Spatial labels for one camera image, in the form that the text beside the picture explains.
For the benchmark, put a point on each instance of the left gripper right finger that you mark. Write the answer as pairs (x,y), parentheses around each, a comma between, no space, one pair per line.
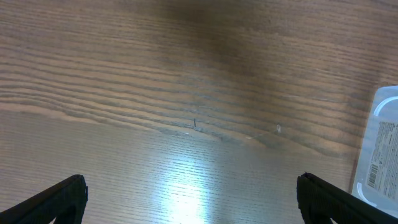
(322,203)

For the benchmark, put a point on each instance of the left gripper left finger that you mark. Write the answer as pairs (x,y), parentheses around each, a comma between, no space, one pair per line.
(63,202)

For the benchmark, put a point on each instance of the clear plastic storage box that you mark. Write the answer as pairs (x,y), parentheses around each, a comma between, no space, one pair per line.
(375,180)

